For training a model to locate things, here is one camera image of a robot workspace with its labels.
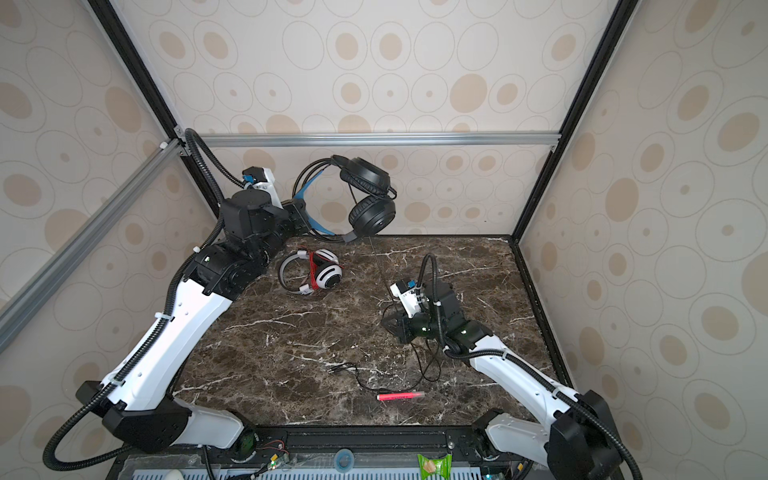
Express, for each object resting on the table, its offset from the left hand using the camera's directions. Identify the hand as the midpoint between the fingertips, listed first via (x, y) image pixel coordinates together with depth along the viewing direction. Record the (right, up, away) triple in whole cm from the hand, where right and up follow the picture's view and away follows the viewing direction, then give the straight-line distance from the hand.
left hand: (310, 195), depth 62 cm
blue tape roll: (+6, -62, +10) cm, 63 cm away
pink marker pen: (+21, -50, +20) cm, 58 cm away
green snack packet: (+27, -62, +6) cm, 68 cm away
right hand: (+15, -29, +14) cm, 36 cm away
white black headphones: (-4, -17, +36) cm, 40 cm away
